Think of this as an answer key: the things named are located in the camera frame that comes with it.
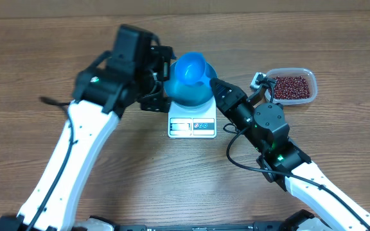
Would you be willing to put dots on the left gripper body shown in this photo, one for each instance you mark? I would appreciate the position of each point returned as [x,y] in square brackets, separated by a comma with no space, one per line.
[160,68]

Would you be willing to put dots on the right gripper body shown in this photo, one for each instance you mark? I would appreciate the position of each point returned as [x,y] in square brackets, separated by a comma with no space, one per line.
[241,112]

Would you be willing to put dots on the blue plastic measuring scoop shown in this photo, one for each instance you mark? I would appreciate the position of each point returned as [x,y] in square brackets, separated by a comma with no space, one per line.
[190,69]

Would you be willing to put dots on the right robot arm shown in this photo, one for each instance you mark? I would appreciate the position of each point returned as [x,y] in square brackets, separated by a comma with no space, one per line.
[281,160]

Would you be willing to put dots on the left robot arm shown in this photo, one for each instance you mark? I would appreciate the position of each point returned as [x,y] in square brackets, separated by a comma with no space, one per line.
[134,70]

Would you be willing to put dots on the blue metal bowl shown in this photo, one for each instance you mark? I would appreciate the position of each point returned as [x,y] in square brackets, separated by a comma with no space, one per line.
[186,95]

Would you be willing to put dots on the white digital kitchen scale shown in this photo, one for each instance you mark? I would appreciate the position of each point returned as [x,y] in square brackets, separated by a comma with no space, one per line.
[198,122]

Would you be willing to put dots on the red beans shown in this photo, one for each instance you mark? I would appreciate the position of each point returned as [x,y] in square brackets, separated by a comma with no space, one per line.
[291,87]

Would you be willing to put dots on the clear plastic container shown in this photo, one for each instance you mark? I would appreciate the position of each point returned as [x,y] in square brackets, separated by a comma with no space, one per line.
[296,71]

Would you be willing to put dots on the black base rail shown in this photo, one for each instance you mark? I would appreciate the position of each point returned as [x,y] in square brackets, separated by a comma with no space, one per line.
[301,220]

